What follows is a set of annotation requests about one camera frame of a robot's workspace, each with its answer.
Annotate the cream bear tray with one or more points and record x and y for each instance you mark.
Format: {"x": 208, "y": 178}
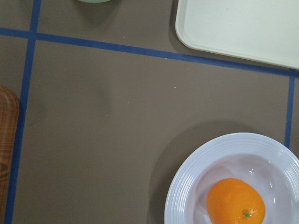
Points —
{"x": 264, "y": 31}

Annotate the wooden cutting board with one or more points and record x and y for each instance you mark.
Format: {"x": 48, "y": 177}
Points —
{"x": 9, "y": 113}

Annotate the orange fruit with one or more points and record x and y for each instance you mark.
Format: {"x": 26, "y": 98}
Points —
{"x": 233, "y": 201}

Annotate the white ridged plate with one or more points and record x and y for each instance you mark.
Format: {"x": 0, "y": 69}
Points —
{"x": 263, "y": 163}

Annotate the green ceramic bowl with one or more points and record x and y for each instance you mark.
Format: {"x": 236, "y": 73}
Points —
{"x": 94, "y": 1}

